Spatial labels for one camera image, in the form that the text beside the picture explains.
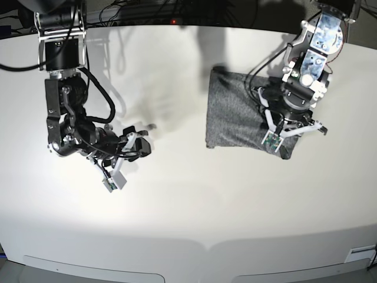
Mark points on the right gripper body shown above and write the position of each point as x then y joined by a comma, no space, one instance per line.
109,151

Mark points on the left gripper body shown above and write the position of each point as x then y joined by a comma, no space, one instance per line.
279,123

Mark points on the grey long-sleeve T-shirt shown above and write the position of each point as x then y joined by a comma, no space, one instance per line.
233,119

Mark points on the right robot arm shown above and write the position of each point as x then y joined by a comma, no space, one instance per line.
62,53

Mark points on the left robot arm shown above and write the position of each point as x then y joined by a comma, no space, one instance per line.
287,106

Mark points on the black power strip red light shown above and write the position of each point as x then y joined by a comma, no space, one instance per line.
161,19

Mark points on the white label plate on table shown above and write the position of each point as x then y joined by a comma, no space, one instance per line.
360,253

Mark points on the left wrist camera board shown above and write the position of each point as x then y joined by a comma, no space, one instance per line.
273,140

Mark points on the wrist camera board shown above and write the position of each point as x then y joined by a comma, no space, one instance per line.
273,140
115,181

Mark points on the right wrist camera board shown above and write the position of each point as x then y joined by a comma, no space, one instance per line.
115,181

